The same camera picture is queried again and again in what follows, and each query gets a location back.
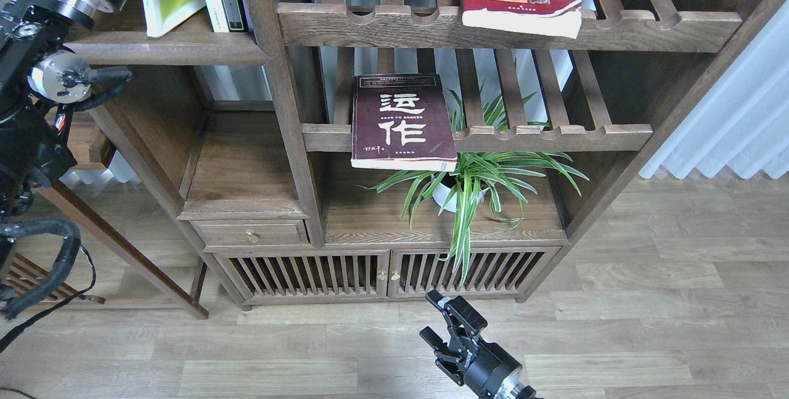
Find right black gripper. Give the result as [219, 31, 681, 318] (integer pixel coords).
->
[419, 290, 525, 398]

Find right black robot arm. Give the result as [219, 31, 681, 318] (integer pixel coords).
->
[419, 290, 536, 398]

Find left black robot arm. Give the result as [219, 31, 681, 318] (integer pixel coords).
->
[1, 0, 133, 319]

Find white plant pot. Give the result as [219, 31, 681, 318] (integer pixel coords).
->
[432, 176, 490, 213]

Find green spider plant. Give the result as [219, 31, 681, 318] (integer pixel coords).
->
[359, 81, 589, 286]

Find dark wooden bookshelf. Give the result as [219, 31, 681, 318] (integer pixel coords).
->
[68, 0, 785, 307]

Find dark red book white characters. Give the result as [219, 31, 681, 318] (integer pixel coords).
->
[351, 73, 457, 171]

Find brass drawer knob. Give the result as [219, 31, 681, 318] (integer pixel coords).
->
[245, 229, 260, 244]

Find wooden side table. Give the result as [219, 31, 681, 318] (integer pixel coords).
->
[39, 115, 209, 319]

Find wooden slatted rack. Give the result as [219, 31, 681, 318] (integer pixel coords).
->
[6, 254, 105, 307]

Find white curtain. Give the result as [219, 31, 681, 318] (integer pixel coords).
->
[639, 4, 788, 179]

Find black cable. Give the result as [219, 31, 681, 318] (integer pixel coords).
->
[0, 245, 97, 399]

